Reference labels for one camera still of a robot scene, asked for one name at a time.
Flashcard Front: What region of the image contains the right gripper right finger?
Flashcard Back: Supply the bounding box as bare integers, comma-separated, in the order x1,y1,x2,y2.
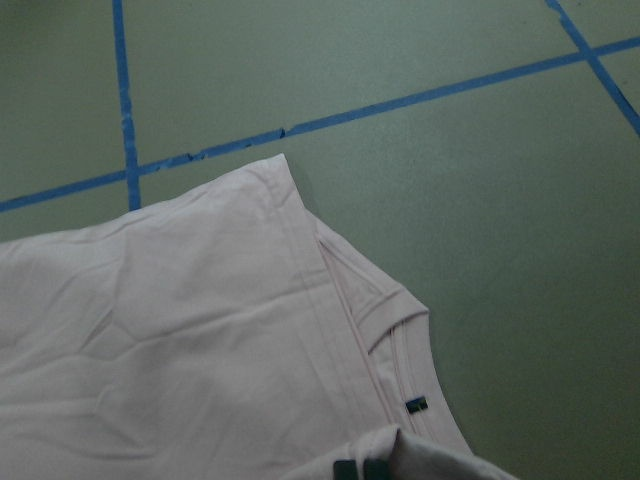
363,459,391,480

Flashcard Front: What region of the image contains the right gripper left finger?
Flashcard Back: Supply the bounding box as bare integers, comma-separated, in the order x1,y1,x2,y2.
332,461,358,480

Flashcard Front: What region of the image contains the pink Snoopy t-shirt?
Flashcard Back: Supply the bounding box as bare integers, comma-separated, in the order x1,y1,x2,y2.
1,156,505,479

